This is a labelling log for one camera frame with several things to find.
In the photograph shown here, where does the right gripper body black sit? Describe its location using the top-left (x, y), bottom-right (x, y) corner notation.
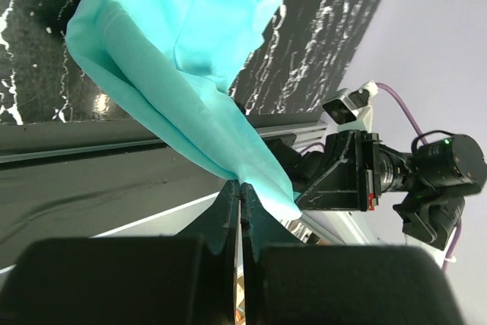
top-left (294, 130), bottom-right (380, 212)

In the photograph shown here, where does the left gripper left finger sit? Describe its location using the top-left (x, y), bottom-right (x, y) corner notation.
top-left (1, 181), bottom-right (240, 324)

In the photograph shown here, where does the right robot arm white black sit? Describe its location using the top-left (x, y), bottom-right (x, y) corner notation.
top-left (289, 130), bottom-right (486, 251)

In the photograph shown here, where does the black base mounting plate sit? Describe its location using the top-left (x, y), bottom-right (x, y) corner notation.
top-left (1, 123), bottom-right (224, 272)

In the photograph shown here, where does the teal t shirt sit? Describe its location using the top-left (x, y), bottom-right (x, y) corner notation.
top-left (65, 0), bottom-right (301, 220)

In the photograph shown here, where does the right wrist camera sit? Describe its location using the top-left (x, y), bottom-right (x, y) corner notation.
top-left (323, 81), bottom-right (378, 133)

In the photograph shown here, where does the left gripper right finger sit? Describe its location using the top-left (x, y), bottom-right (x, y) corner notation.
top-left (240, 184), bottom-right (463, 324)

